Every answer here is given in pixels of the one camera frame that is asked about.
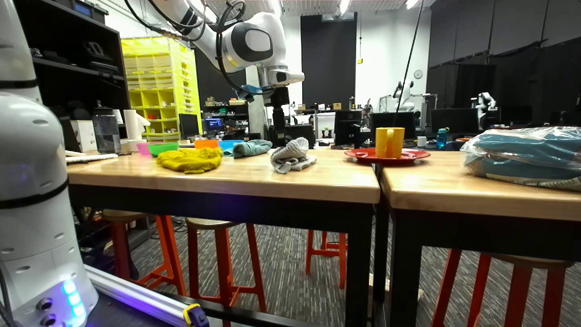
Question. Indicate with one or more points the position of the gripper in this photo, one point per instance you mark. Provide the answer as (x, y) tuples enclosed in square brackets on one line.
[(279, 97)]

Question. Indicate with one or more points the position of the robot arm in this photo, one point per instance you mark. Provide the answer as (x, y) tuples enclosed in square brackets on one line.
[(32, 190)]

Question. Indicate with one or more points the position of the grey cloth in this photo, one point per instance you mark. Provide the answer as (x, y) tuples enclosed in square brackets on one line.
[(292, 152)]

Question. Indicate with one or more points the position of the teal cloth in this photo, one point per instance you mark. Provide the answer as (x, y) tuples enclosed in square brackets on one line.
[(252, 148)]

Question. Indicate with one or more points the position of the yellow cloth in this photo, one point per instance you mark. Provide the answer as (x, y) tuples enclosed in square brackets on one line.
[(190, 160)]

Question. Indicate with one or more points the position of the blue bowl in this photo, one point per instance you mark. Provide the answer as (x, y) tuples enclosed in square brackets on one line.
[(227, 144)]

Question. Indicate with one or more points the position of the lit laptop screen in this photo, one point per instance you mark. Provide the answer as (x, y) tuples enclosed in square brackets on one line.
[(213, 124)]

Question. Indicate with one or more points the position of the row of monitors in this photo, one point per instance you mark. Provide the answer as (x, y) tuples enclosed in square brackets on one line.
[(347, 127)]

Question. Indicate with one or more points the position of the orange bowl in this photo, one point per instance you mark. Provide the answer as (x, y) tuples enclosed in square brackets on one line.
[(206, 143)]

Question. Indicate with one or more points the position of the small monitor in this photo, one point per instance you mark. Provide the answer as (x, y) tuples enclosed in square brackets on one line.
[(188, 125)]

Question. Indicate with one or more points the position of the red plate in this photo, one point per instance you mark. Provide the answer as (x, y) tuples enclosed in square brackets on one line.
[(363, 155)]

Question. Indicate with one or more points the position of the yellow mug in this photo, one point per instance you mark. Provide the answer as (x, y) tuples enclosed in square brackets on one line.
[(389, 143)]

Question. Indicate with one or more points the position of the yellow bin rack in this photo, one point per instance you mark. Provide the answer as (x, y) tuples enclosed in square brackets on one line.
[(159, 86)]

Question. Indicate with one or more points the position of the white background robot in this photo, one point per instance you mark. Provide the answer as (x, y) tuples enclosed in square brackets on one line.
[(403, 96), (485, 106)]

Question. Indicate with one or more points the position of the green bowl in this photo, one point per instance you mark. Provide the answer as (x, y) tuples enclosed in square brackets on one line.
[(163, 148)]

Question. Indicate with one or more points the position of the black pole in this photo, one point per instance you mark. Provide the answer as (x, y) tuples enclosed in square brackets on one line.
[(407, 63)]

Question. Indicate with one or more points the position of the pink bowl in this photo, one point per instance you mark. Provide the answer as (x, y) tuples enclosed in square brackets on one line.
[(142, 148)]

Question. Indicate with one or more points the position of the paper towel roll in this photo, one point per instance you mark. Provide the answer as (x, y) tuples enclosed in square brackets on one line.
[(132, 125)]

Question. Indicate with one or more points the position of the orange stool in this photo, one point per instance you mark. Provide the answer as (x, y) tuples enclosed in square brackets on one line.
[(223, 263), (517, 290), (165, 254), (327, 247)]

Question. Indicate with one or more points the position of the blue water bottle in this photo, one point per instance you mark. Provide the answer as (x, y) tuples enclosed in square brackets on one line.
[(441, 139)]

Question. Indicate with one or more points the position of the clear water pitcher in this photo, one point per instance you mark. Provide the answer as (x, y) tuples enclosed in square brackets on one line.
[(106, 134)]

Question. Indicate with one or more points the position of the white paper pad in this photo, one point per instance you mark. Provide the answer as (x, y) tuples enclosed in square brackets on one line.
[(91, 157)]

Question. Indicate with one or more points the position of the white box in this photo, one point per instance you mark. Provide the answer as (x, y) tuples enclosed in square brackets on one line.
[(84, 136)]

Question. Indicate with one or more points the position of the black shelf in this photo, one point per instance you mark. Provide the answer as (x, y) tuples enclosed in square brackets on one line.
[(77, 50)]

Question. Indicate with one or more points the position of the yellow and blue clamp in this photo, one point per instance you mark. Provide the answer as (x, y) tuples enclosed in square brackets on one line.
[(195, 315)]

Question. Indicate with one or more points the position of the plastic bag of blue cloths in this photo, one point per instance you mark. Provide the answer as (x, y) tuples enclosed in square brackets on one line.
[(526, 156)]

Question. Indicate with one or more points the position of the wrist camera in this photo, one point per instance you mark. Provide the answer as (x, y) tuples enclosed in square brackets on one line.
[(250, 94)]

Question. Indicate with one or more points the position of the wall clock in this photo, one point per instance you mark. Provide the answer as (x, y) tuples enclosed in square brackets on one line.
[(418, 74)]

